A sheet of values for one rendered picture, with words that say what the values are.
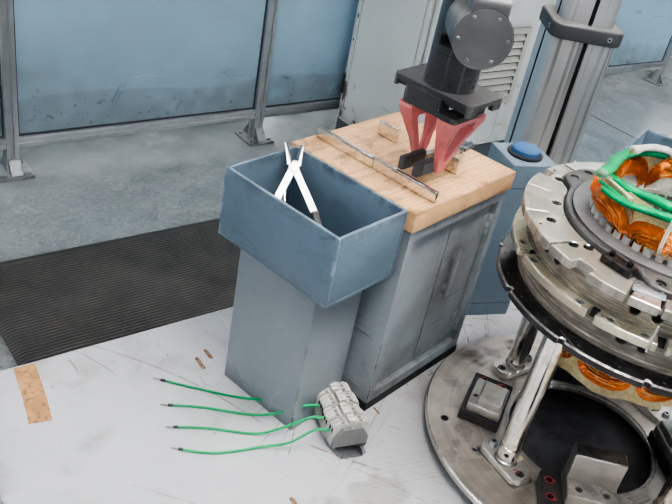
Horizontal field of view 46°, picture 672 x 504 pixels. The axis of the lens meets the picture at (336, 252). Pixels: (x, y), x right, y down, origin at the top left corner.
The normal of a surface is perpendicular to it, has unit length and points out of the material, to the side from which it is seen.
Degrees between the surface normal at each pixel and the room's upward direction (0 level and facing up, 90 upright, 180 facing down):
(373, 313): 90
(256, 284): 90
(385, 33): 90
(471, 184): 0
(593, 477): 90
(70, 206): 0
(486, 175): 0
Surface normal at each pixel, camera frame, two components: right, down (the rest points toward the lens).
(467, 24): -0.02, 0.55
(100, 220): 0.17, -0.83
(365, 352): -0.67, 0.29
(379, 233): 0.72, 0.48
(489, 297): 0.27, 0.56
